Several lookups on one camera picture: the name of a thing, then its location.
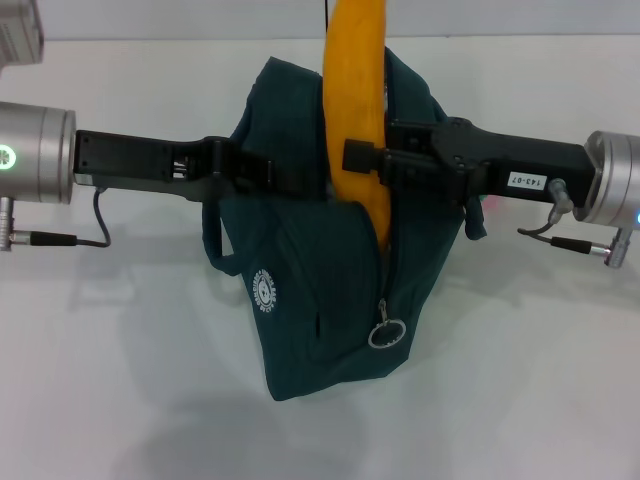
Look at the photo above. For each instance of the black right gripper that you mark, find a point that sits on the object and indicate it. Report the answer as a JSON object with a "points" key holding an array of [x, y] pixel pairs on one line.
{"points": [[510, 165]]}

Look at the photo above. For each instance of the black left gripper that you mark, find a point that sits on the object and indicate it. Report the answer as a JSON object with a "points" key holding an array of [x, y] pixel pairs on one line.
{"points": [[140, 160]]}

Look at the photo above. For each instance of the yellow banana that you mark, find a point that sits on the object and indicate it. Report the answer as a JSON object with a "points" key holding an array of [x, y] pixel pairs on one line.
{"points": [[355, 90]]}

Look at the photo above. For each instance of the pink toy peach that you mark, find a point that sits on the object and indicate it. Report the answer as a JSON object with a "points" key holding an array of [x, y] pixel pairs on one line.
{"points": [[492, 202]]}

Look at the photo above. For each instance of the dark teal insulated lunch bag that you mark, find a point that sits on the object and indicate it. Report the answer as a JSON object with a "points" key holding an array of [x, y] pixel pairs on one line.
{"points": [[325, 285]]}

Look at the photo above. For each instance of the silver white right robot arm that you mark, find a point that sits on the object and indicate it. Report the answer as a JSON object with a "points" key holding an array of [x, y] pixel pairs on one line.
{"points": [[615, 180]]}

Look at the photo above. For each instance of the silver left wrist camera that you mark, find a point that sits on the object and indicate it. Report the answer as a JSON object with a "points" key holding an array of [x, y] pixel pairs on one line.
{"points": [[17, 30]]}

